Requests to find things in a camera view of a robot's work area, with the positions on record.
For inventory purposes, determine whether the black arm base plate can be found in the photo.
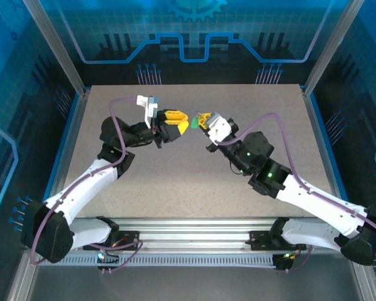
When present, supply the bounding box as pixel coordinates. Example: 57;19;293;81
83;230;142;251
249;230;308;251

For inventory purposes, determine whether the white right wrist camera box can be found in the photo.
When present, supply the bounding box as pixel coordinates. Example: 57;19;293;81
206;111;234;144

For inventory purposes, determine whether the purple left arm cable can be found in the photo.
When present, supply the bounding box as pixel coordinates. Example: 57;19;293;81
29;96;144;274

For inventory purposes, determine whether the black connector board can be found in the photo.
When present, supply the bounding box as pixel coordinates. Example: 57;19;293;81
96;247;120;273
271;250;297;273

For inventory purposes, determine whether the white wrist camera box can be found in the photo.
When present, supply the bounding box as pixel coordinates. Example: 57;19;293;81
136;95;160;130
206;111;234;144

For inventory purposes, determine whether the grey slotted cable duct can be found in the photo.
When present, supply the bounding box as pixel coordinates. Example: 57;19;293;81
61;253;278;268

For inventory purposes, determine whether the aluminium side rail blue edge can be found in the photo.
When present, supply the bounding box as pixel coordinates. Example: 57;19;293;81
301;87;352;217
40;87;92;208

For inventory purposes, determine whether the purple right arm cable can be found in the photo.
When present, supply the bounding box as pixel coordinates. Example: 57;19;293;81
217;112;376;274

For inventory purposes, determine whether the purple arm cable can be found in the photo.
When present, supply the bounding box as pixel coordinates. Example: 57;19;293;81
29;96;144;274
217;112;376;274

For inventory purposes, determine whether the aluminium frame post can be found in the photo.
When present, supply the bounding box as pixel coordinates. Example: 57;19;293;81
21;0;89;97
301;0;365;97

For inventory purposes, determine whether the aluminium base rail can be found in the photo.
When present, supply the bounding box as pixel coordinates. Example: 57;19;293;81
67;216;345;253

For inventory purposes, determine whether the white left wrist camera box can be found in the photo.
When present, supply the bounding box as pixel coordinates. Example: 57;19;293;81
136;95;160;130

